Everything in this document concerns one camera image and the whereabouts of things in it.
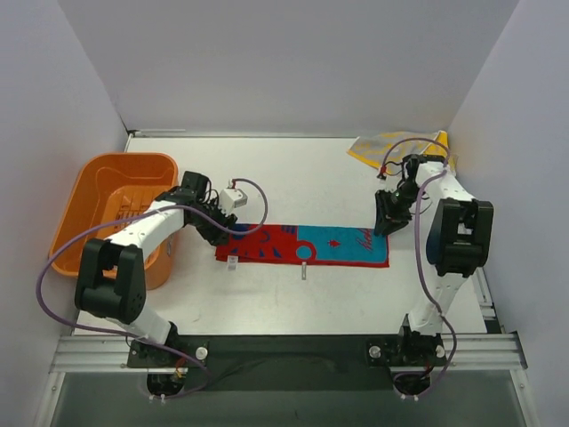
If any red blue patterned towel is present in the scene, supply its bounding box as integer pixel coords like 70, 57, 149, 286
215, 224, 389, 269

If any grey yellow towel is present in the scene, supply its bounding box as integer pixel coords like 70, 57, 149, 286
347, 130, 449, 176

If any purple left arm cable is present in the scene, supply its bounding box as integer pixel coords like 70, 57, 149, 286
35, 177, 268, 399

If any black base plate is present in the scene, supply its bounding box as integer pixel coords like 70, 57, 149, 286
126, 334, 446, 395

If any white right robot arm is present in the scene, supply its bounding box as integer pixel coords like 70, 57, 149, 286
373, 154, 494, 365

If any aluminium front rail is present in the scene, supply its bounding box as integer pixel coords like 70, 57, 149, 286
51, 334, 527, 373

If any orange plastic basket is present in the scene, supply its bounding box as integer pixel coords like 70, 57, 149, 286
49, 153, 179, 290

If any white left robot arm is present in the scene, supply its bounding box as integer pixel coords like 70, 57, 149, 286
75, 172, 246, 367

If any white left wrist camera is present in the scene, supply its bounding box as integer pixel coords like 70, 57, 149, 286
219, 188, 248, 214

